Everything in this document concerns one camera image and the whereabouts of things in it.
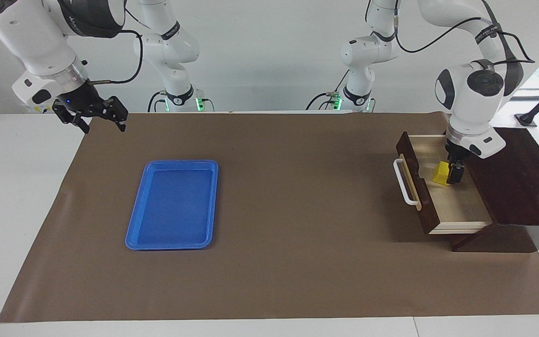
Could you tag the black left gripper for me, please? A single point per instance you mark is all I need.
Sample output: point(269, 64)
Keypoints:
point(455, 152)

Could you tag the dark wooden cabinet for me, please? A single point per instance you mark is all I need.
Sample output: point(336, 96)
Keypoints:
point(517, 187)

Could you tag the brown table mat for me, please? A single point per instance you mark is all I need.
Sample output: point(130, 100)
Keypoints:
point(288, 243)

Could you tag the yellow cube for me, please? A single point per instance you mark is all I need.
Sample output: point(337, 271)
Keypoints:
point(440, 174)

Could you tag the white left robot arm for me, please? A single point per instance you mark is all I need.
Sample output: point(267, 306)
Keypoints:
point(475, 89)

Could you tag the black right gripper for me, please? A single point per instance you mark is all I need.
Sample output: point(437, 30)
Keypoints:
point(84, 103)

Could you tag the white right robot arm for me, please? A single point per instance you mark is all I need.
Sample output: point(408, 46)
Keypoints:
point(35, 37)

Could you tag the white wall socket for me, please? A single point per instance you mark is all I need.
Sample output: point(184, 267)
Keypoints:
point(30, 109)

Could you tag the blue plastic tray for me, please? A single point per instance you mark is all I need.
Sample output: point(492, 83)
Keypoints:
point(173, 206)

